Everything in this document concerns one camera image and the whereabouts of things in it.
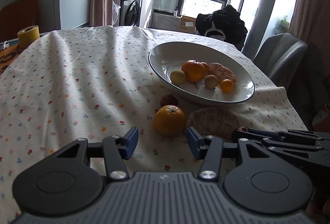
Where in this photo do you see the whole orange mandarin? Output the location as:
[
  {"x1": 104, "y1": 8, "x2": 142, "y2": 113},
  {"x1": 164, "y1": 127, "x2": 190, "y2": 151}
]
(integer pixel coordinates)
[{"x1": 154, "y1": 105, "x2": 186, "y2": 136}]

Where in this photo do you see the dark red small fruit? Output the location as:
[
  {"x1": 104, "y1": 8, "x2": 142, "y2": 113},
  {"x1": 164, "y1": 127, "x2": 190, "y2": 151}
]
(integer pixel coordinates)
[{"x1": 159, "y1": 94, "x2": 179, "y2": 107}]

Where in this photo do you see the yellowish green small fruit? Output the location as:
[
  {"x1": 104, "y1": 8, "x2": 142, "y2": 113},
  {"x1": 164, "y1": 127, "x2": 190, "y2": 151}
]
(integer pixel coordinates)
[{"x1": 170, "y1": 70, "x2": 186, "y2": 86}]

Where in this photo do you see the white kitchen cabinet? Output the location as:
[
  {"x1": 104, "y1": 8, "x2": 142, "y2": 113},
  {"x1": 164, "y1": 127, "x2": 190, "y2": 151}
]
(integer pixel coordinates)
[{"x1": 139, "y1": 0, "x2": 154, "y2": 28}]

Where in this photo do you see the small orange kumquat front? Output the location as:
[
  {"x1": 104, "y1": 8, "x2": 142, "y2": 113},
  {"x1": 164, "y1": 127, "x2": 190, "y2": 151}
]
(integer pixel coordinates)
[{"x1": 220, "y1": 79, "x2": 234, "y2": 93}]

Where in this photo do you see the small orange kumquat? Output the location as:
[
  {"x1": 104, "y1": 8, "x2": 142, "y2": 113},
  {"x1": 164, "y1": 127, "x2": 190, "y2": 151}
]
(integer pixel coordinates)
[
  {"x1": 201, "y1": 62, "x2": 209, "y2": 74},
  {"x1": 220, "y1": 79, "x2": 234, "y2": 93}
]

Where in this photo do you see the yellowish small round fruit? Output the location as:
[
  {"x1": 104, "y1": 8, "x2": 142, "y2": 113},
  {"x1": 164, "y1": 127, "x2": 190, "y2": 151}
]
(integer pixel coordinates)
[{"x1": 204, "y1": 75, "x2": 219, "y2": 90}]

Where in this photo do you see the floral white tablecloth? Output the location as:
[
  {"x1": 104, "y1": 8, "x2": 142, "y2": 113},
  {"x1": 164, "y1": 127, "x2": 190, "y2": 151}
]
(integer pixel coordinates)
[{"x1": 1, "y1": 26, "x2": 305, "y2": 223}]

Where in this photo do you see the white bowl with dark rim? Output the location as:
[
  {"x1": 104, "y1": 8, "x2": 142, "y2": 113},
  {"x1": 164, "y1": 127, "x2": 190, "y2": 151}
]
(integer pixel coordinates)
[{"x1": 148, "y1": 42, "x2": 256, "y2": 106}]

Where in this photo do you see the grey dining chair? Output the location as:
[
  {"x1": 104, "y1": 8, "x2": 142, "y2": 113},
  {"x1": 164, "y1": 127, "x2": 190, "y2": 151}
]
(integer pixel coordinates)
[{"x1": 253, "y1": 33, "x2": 308, "y2": 89}]

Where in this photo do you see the black clothes pile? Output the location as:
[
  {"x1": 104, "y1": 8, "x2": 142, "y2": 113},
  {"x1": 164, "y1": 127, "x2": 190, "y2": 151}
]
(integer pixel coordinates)
[{"x1": 195, "y1": 5, "x2": 247, "y2": 46}]

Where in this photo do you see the cardboard box on floor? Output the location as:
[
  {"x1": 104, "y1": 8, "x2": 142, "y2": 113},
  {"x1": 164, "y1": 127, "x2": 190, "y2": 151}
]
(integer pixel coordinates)
[{"x1": 178, "y1": 15, "x2": 196, "y2": 34}]

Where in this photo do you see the clear plastic bag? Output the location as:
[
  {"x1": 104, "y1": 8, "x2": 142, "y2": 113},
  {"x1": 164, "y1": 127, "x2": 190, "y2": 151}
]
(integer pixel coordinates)
[{"x1": 112, "y1": 2, "x2": 121, "y2": 26}]

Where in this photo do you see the orange cat table mat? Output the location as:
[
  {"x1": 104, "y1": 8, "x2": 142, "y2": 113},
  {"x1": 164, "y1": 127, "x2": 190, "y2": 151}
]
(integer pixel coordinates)
[{"x1": 0, "y1": 41, "x2": 23, "y2": 75}]

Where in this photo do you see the yellow tape roll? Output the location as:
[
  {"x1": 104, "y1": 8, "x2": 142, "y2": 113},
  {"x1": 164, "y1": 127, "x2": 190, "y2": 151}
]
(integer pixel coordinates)
[{"x1": 17, "y1": 25, "x2": 40, "y2": 50}]

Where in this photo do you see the grey washing machine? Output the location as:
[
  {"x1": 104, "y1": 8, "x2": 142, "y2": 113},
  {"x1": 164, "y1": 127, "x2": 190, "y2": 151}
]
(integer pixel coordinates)
[{"x1": 119, "y1": 0, "x2": 142, "y2": 26}]

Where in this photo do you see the right brown curtain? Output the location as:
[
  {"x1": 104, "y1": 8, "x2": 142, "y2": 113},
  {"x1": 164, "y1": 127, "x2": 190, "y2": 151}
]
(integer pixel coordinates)
[{"x1": 289, "y1": 0, "x2": 329, "y2": 50}]

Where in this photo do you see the brown wooden chair back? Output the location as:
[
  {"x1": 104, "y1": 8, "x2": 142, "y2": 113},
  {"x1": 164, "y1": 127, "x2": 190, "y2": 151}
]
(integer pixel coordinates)
[{"x1": 0, "y1": 0, "x2": 38, "y2": 42}]

